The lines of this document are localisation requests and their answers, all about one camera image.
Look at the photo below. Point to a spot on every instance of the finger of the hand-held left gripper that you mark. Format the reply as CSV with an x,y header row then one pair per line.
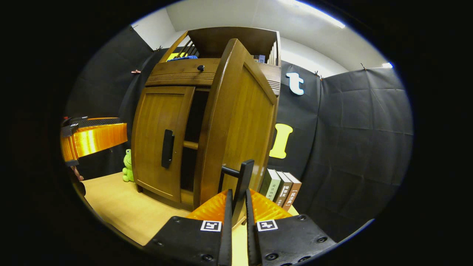
x,y
96,138

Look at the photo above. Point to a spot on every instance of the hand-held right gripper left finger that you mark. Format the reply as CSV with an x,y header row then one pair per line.
x,y
226,236

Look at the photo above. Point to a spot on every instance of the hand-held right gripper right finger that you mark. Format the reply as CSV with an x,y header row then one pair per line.
x,y
252,240

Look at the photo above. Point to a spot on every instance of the wooden shoe cabinet door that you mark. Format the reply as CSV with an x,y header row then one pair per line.
x,y
155,129
244,122

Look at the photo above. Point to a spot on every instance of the wooden double-door shoe cabinet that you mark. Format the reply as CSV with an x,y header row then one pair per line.
x,y
221,37

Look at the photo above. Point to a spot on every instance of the wooden inner cabinet shelf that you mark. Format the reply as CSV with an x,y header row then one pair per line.
x,y
190,145

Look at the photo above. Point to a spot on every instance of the wooden cabinet drawer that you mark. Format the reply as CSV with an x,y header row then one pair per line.
x,y
177,70

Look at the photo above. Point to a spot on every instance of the green frog toy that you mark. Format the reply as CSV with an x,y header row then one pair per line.
x,y
128,166

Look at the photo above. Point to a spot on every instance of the green hardcover book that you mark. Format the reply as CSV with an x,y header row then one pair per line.
x,y
269,184

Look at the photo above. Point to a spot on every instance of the brown hardcover book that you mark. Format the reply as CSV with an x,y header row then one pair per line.
x,y
283,190

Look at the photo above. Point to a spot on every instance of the orange-brown hardcover book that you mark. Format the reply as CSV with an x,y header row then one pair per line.
x,y
292,194

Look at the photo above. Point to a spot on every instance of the blue folded cloth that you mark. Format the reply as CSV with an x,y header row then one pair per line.
x,y
184,57

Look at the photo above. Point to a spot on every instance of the row of small books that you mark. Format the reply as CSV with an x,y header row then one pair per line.
x,y
259,58

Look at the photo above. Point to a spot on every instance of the small ceiling light panel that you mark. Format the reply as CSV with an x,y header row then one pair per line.
x,y
387,65

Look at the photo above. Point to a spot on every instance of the large ceiling light panel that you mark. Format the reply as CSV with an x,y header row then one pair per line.
x,y
317,13

